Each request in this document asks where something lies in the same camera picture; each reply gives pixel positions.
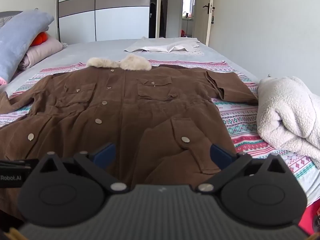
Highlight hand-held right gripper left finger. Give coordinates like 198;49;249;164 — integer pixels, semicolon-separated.
37;142;130;195

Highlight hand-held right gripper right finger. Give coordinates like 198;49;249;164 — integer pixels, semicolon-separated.
196;143;287;193

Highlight red cloth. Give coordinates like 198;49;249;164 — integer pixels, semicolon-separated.
299;200;320;236

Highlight white and grey wardrobe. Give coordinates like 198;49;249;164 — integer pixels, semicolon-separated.
58;0;152;43

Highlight white garment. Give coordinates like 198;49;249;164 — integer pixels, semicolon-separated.
124;36;205;57

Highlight cream door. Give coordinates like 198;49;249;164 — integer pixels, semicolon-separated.
195;0;215;47

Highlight pink pillow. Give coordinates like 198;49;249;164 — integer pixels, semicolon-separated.
18;34;63;71

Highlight bed with grey sheet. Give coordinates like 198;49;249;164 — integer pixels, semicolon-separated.
0;38;320;220

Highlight orange plush toy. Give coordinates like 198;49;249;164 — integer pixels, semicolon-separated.
29;32;48;47

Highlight window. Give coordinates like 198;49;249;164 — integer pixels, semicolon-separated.
184;0;194;18

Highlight blue pillow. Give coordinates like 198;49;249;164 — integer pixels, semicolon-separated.
0;10;55;83

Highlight brown coat with fur collar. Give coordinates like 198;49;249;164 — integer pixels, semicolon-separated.
0;54;259;220

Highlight patterned striped blanket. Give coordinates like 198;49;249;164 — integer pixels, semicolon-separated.
0;59;320;180

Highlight grey headboard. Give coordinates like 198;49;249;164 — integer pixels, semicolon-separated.
0;11;23;28

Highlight dark hanging clothes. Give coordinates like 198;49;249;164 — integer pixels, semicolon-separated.
150;1;165;38

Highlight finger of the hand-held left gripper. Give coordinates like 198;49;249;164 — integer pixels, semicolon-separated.
0;158;38;168

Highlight white fleece blanket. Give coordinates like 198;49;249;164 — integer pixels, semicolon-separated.
257;76;320;169

